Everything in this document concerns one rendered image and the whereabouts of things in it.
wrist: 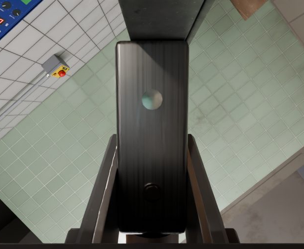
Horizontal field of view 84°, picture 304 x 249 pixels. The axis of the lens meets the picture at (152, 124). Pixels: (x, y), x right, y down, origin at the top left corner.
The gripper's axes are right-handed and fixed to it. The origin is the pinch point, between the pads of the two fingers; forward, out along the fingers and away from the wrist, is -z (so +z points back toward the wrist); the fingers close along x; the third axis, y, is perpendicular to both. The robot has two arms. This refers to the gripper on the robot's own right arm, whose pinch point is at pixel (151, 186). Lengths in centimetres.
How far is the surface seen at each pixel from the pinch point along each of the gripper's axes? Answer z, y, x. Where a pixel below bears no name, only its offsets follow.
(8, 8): -62, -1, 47
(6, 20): -63, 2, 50
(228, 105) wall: -106, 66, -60
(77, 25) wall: -96, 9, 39
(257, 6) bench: -81, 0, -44
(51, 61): -90, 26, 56
